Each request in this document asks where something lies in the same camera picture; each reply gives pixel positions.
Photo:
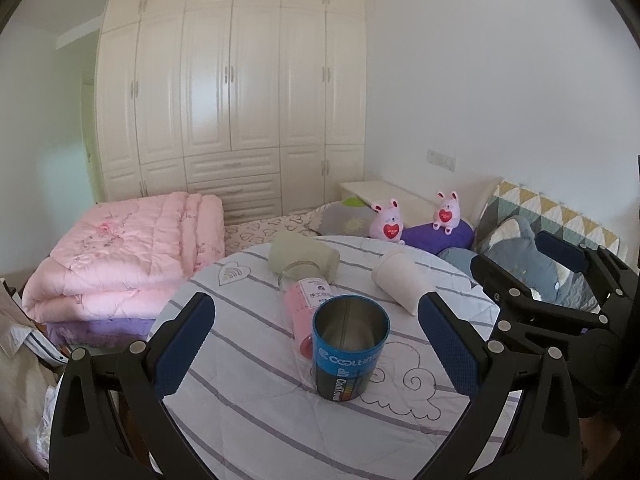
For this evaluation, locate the folded purple blanket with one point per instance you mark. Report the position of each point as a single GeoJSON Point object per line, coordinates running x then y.
{"type": "Point", "coordinates": [100, 331]}

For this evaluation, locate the heart print bed sheet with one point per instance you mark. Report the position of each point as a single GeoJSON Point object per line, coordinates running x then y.
{"type": "Point", "coordinates": [260, 230]}

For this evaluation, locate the white wall switch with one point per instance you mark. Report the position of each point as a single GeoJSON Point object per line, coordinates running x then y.
{"type": "Point", "coordinates": [441, 159]}

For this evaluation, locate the light blue pillow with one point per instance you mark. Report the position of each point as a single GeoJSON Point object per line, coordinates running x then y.
{"type": "Point", "coordinates": [457, 258]}

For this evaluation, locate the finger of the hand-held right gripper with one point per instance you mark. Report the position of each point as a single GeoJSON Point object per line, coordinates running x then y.
{"type": "Point", "coordinates": [510, 290]}
{"type": "Point", "coordinates": [600, 265]}

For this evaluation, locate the white cup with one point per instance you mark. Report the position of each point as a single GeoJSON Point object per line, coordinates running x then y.
{"type": "Point", "coordinates": [400, 280]}

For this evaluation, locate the purple pillow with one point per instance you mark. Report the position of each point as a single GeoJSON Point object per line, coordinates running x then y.
{"type": "Point", "coordinates": [425, 239]}

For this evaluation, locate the grey blue plush cushion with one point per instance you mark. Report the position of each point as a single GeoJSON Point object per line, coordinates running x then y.
{"type": "Point", "coordinates": [520, 255]}

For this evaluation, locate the cream wardrobe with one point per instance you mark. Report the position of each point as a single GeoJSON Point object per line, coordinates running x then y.
{"type": "Point", "coordinates": [230, 85]}

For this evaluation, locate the white plastic bag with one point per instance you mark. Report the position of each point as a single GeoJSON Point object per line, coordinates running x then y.
{"type": "Point", "coordinates": [27, 405]}

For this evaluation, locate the triangle pattern quilted cover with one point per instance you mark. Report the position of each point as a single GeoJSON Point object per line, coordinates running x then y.
{"type": "Point", "coordinates": [550, 210]}

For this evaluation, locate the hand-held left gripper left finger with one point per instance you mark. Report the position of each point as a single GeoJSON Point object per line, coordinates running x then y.
{"type": "Point", "coordinates": [184, 347]}

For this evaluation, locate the blue tin cup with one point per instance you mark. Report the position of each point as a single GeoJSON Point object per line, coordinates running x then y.
{"type": "Point", "coordinates": [345, 375]}

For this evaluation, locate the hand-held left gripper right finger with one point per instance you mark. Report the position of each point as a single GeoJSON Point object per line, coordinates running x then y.
{"type": "Point", "coordinates": [450, 347]}

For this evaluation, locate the folded pink quilt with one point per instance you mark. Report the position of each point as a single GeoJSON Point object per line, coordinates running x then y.
{"type": "Point", "coordinates": [125, 260]}

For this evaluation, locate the beige bag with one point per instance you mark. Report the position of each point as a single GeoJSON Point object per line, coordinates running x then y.
{"type": "Point", "coordinates": [15, 315]}

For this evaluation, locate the pink bunny plush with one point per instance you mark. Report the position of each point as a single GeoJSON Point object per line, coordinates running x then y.
{"type": "Point", "coordinates": [390, 225]}
{"type": "Point", "coordinates": [446, 215]}

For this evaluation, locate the grey pillow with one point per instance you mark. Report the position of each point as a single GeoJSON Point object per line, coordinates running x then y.
{"type": "Point", "coordinates": [345, 220]}

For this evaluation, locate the white nightstand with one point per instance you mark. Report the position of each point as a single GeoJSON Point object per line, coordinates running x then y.
{"type": "Point", "coordinates": [380, 192]}

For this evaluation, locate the pink labelled glass cup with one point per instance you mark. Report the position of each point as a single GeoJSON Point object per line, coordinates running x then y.
{"type": "Point", "coordinates": [299, 315]}

